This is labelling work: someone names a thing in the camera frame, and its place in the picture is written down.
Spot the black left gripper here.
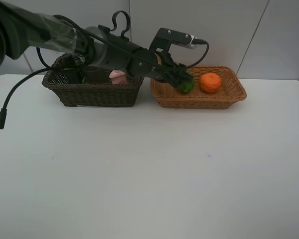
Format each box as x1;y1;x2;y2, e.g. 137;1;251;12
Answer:
127;46;193;88

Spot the green lime fruit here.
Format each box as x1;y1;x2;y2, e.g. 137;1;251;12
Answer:
178;74;195;94

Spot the orange tangerine fruit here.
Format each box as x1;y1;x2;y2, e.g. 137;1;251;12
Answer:
200;73;222;94

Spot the pink bottle white cap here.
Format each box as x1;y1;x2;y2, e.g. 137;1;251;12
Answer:
109;70;128;85

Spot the translucent purple plastic cup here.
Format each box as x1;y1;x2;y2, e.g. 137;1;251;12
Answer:
83;67;110;84

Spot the dark green pump bottle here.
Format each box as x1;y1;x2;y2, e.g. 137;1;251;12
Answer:
61;54;85;84

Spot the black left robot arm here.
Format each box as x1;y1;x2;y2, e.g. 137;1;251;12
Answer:
0;1;194;92

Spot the light orange wicker basket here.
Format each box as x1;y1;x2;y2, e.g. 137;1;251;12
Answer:
150;66;247;109

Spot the dark brown wicker basket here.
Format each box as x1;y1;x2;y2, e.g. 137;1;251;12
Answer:
42;69;144;107

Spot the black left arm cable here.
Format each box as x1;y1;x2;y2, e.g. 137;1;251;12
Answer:
36;10;210;73

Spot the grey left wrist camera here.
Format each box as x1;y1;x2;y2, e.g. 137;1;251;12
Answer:
149;28;207;53

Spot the loose black cable with plug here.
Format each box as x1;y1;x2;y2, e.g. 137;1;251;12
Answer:
0;67;55;130

